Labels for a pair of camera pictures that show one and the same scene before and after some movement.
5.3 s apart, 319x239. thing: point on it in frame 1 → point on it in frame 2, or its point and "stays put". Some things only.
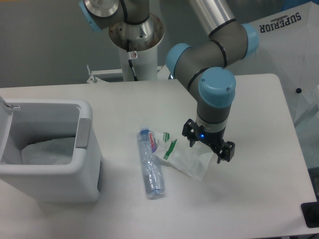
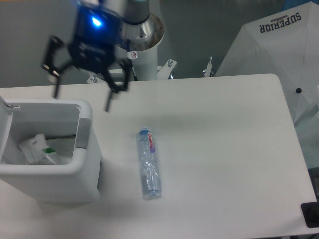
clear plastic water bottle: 150,167 stays put
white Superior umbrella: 288,46 stays put
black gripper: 215,139 → 98,31
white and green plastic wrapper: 179,154 → 36,150
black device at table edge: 310,212 stays put
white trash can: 48,149 stays put
